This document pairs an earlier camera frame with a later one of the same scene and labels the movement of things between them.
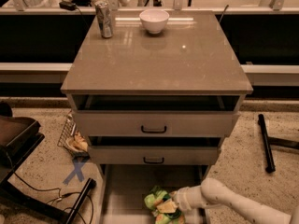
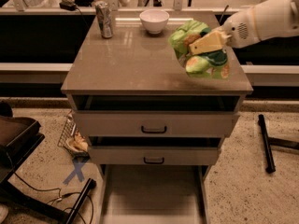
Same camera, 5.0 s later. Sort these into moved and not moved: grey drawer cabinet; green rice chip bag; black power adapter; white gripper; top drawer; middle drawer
Moved: white gripper; green rice chip bag
Not moved: top drawer; middle drawer; grey drawer cabinet; black power adapter
